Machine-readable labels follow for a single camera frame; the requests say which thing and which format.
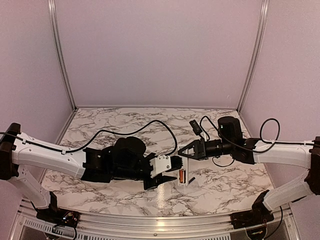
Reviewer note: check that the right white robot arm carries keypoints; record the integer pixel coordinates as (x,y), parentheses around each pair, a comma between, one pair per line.
(258,151)

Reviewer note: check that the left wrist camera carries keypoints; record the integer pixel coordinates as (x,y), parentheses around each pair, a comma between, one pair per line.
(165,163)

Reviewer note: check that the left aluminium frame post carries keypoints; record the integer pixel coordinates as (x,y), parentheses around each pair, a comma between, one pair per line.
(59,52)

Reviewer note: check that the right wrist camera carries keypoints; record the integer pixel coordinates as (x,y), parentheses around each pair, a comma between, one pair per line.
(196,127)

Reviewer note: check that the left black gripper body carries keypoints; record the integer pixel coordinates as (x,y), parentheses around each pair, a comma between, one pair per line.
(124,173)

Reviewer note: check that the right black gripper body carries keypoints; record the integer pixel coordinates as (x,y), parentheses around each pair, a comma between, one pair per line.
(204,153)

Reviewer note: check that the right aluminium frame post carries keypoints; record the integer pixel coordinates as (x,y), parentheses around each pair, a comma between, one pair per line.
(261,28)

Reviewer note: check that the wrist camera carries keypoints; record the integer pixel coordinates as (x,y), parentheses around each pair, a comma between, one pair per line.
(196,127)
(165,163)

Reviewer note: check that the front aluminium rail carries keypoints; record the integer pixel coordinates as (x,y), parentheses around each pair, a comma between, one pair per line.
(98,226)

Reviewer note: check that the orange AAA battery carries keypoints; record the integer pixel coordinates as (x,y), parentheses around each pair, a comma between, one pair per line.
(181,176)

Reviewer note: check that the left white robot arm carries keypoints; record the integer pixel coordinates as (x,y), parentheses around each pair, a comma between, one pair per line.
(19,150)

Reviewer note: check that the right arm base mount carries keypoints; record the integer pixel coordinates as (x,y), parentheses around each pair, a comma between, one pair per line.
(258,214)

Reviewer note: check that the white remote control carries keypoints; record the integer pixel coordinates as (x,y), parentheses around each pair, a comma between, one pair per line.
(185,167)

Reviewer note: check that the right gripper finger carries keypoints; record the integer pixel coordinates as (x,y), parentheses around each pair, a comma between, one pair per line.
(191,147)
(188,153)

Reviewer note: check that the dark blue AAA battery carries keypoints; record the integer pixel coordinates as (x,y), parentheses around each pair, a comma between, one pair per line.
(191,180)

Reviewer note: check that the aluminium frame post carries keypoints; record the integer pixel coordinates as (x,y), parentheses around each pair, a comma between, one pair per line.
(261,28)
(59,52)

